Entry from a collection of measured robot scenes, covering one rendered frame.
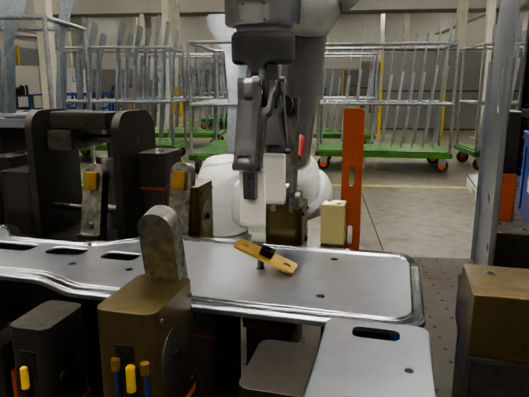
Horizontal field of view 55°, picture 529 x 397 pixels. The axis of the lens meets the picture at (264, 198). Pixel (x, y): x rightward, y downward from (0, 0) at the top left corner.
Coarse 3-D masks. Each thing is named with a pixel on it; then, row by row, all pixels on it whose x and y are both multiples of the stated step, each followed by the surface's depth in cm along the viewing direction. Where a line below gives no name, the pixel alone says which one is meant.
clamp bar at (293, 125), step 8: (288, 96) 74; (288, 104) 74; (296, 104) 76; (288, 112) 74; (296, 112) 76; (288, 120) 78; (296, 120) 77; (288, 128) 78; (296, 128) 77; (288, 136) 78; (296, 136) 77; (288, 144) 78; (296, 144) 77; (296, 152) 77; (288, 160) 78; (296, 160) 77; (288, 168) 78; (296, 168) 78; (288, 176) 78; (296, 176) 78; (296, 184) 79; (272, 208) 78
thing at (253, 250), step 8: (240, 240) 68; (240, 248) 65; (248, 248) 66; (256, 248) 67; (264, 248) 66; (272, 248) 67; (256, 256) 65; (264, 256) 66; (272, 256) 66; (280, 256) 68; (272, 264) 64; (280, 264) 65; (288, 264) 66; (296, 264) 67; (288, 272) 64
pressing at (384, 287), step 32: (0, 224) 86; (0, 256) 72; (32, 256) 72; (64, 256) 72; (96, 256) 72; (192, 256) 72; (224, 256) 72; (288, 256) 72; (320, 256) 72; (352, 256) 72; (384, 256) 72; (64, 288) 62; (96, 288) 61; (192, 288) 60; (224, 288) 60; (256, 288) 60; (288, 288) 60; (320, 288) 60; (352, 288) 60; (384, 288) 60; (416, 288) 61; (288, 320) 54; (320, 320) 54; (384, 320) 53; (416, 320) 53
